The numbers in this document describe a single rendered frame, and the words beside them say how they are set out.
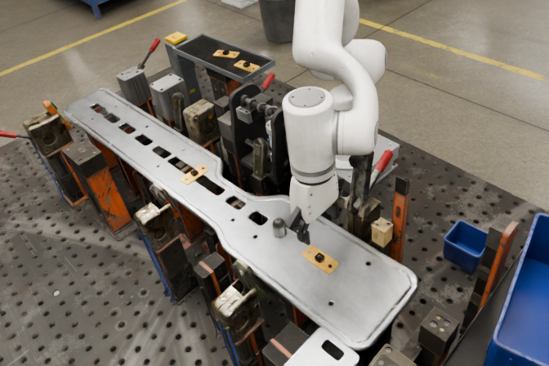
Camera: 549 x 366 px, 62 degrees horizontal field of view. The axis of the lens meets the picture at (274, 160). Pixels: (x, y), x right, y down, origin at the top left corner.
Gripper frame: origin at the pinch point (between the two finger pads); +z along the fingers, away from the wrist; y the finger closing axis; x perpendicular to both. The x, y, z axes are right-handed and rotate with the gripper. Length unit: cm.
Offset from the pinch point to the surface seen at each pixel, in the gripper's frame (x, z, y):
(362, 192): 1.2, 0.5, -13.7
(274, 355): 6.7, 14.0, 22.2
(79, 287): -67, 42, 39
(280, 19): -228, 89, -212
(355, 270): 7.6, 12.1, -2.7
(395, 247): 10.0, 13.9, -14.7
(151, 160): -63, 12, 4
